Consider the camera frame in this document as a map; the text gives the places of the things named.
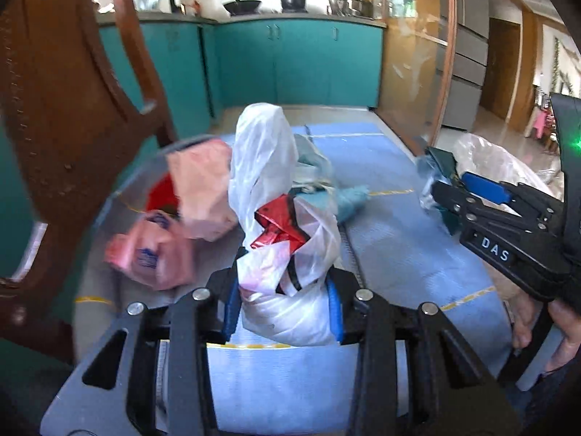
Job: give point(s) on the person's right hand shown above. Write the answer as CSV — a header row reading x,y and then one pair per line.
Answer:
x,y
567,331

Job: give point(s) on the brown wooden chair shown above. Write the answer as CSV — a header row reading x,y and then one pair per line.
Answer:
x,y
50,100

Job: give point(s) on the pink plastic bag blue print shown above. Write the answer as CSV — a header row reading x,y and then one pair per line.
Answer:
x,y
154,254

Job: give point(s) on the black wok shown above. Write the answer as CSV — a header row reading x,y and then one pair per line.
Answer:
x,y
243,7

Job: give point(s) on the steel pots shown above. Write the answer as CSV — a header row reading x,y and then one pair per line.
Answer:
x,y
356,5

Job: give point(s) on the blue checked tablecloth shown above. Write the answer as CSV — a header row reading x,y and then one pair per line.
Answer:
x,y
390,236

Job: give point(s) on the teal wrapper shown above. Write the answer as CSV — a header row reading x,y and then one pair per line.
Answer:
x,y
442,163

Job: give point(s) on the red foil wrapper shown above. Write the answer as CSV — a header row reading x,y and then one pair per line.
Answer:
x,y
277,222

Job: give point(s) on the red packaging piece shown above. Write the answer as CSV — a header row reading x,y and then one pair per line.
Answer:
x,y
161,195

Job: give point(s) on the white plastic bag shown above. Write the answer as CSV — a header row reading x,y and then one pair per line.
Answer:
x,y
263,154

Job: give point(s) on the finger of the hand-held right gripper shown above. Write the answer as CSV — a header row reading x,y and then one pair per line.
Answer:
x,y
488,188
472,211

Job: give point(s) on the plain pink plastic bag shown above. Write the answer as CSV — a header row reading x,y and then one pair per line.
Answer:
x,y
202,186

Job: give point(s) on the black cooking pot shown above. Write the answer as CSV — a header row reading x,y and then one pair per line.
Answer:
x,y
293,3

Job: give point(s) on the clear plastic bag liner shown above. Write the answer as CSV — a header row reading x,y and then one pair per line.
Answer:
x,y
499,159

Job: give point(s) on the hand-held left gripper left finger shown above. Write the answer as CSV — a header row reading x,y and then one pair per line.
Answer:
x,y
231,313

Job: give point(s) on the brown wooden door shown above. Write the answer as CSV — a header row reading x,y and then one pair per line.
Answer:
x,y
501,68

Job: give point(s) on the teal kitchen cabinets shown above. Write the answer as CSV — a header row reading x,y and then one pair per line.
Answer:
x,y
295,63

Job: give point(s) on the wood framed glass door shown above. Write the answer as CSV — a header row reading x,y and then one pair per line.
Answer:
x,y
408,54

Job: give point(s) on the silver refrigerator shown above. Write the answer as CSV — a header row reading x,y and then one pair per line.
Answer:
x,y
470,32

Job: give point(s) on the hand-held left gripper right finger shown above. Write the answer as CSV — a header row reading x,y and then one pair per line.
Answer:
x,y
335,311

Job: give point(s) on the light teal plastic bag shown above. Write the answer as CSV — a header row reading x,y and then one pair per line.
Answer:
x,y
350,200

